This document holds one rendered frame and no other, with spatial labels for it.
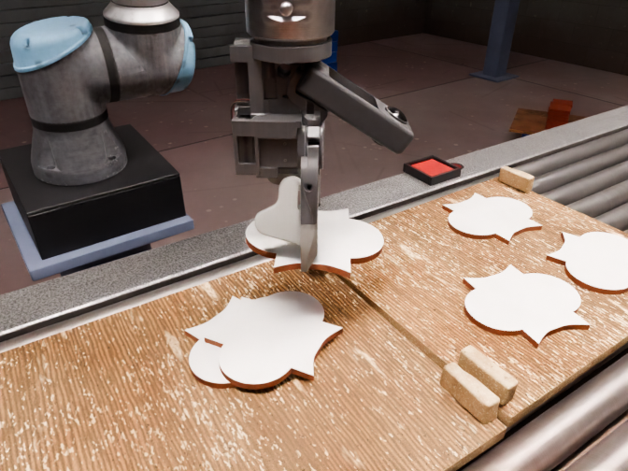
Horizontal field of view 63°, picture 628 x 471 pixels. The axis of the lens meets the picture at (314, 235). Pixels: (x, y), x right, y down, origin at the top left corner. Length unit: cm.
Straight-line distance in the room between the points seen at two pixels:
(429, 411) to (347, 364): 9
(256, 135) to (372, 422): 28
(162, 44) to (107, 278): 38
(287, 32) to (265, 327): 30
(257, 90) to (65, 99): 46
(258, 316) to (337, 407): 14
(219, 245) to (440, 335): 35
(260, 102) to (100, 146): 48
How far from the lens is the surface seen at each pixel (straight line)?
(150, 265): 74
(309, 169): 45
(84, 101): 88
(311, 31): 44
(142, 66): 88
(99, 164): 91
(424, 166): 99
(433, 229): 77
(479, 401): 50
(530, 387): 56
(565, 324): 64
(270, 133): 46
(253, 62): 46
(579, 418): 58
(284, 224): 48
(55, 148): 90
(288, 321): 56
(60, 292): 74
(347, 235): 54
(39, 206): 88
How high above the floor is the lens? 133
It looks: 32 degrees down
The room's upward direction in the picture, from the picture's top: straight up
